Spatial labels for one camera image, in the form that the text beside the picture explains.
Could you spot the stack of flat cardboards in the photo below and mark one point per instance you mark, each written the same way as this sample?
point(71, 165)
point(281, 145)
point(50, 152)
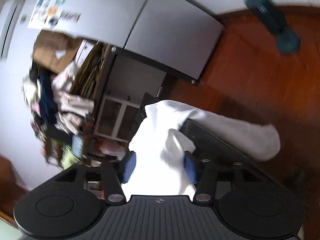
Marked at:
point(90, 75)

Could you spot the grey refrigerator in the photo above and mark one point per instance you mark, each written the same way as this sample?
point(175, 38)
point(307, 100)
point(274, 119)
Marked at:
point(162, 25)

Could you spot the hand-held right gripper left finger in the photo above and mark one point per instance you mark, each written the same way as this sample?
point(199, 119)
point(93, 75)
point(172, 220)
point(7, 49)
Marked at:
point(128, 167)

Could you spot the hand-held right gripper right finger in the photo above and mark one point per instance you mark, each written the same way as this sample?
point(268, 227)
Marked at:
point(190, 168)

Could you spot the light blue pencil case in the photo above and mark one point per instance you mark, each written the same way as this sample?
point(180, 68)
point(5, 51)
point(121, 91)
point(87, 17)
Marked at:
point(77, 145)

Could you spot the light green bag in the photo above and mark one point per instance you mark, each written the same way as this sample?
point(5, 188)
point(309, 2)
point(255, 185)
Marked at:
point(70, 158)

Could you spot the white t-shirt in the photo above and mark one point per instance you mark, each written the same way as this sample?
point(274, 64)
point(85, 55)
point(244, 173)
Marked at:
point(157, 140)

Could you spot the black metal desk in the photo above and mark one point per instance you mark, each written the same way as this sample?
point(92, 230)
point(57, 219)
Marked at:
point(107, 75)

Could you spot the group of fridge magnets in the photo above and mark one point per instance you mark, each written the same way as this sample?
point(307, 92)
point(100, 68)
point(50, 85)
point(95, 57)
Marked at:
point(50, 5)

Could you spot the pile of clothes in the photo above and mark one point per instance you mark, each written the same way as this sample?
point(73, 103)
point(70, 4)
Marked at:
point(60, 100)

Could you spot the brown cardboard box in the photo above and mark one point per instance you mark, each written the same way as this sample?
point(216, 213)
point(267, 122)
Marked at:
point(53, 52)

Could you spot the white drawer unit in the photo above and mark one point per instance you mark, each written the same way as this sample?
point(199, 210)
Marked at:
point(117, 118)

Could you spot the white flat box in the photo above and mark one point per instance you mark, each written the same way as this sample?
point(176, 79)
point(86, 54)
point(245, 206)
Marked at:
point(83, 53)

